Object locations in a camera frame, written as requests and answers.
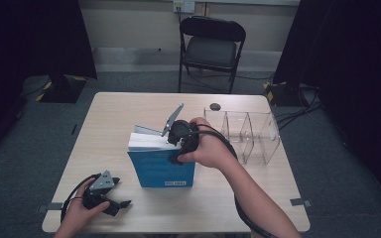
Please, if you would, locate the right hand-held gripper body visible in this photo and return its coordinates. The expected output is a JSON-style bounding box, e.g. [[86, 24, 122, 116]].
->
[[161, 102, 200, 154]]

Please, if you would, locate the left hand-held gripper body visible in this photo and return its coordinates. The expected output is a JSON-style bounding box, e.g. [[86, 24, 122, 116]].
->
[[82, 170, 122, 212]]

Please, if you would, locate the blue book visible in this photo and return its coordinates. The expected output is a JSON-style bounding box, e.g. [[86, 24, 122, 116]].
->
[[127, 124, 196, 189]]

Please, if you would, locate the person's right hand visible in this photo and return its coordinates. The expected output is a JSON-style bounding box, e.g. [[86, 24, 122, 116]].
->
[[178, 117, 237, 172]]

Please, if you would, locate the person's left hand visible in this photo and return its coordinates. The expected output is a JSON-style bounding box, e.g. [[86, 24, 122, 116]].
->
[[63, 179, 111, 232]]

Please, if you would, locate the grey tape strip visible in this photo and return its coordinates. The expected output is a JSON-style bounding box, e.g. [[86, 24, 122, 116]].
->
[[37, 201, 64, 213], [290, 197, 312, 208]]

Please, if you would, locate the clear acrylic book rack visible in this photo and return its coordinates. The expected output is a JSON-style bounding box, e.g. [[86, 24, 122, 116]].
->
[[203, 107, 282, 167]]

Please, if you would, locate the black folding chair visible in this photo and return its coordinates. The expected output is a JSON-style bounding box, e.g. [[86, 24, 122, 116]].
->
[[178, 15, 247, 94]]

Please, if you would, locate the black stand base yellow tape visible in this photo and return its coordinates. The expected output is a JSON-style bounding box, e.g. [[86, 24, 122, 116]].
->
[[34, 73, 88, 104]]

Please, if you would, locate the black box yellow tape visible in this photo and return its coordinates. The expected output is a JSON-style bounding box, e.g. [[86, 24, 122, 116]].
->
[[262, 80, 311, 107]]

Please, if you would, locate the black curtain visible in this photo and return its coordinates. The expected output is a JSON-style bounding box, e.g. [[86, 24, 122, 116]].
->
[[0, 0, 98, 167], [272, 0, 381, 212]]

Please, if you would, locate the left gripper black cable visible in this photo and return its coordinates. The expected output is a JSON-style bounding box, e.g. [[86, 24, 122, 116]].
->
[[60, 173, 102, 224]]

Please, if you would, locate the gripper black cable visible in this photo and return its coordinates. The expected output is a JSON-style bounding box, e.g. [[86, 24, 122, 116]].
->
[[191, 128, 279, 238], [60, 173, 102, 224]]

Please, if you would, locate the thin black floor cable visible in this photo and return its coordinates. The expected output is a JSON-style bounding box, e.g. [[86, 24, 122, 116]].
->
[[236, 73, 276, 81]]

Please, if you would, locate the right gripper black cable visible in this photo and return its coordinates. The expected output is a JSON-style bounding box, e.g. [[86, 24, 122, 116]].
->
[[191, 128, 279, 238]]

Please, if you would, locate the bundle of black floor cables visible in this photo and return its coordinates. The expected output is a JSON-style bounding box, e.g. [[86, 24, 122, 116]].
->
[[272, 83, 323, 132]]

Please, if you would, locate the white wall socket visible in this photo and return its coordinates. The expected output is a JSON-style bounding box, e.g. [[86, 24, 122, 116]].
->
[[173, 0, 196, 14]]

